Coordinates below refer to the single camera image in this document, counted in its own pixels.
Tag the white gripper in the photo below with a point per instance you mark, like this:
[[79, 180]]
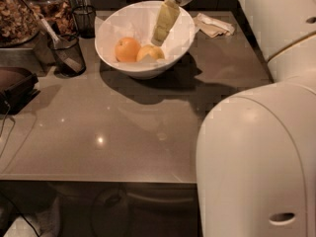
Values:
[[166, 19]]

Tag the yellow apple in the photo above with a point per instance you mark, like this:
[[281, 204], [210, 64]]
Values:
[[152, 50]]

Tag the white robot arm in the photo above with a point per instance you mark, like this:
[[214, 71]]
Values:
[[256, 150]]

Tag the white paper bowl liner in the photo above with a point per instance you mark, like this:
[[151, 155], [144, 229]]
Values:
[[131, 25]]

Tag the white ceramic bowl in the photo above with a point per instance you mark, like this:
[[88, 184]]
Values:
[[158, 68]]

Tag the folded paper napkins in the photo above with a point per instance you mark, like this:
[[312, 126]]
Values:
[[213, 27]]

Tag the orange fruit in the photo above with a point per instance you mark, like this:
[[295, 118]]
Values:
[[126, 49]]

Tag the small black mesh cup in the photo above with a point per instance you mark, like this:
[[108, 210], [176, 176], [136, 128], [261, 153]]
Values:
[[84, 17]]

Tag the large black mesh cup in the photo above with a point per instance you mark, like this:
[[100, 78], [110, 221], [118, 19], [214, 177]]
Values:
[[67, 54]]

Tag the white utensil in cup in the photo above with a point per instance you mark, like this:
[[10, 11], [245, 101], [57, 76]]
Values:
[[47, 27]]

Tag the large glass snack jar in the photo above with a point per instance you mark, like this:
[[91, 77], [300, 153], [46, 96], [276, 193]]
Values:
[[17, 23]]

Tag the metal tray under jars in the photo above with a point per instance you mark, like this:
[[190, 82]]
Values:
[[33, 55]]

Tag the dark brown device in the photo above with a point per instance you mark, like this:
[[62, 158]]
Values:
[[17, 88]]

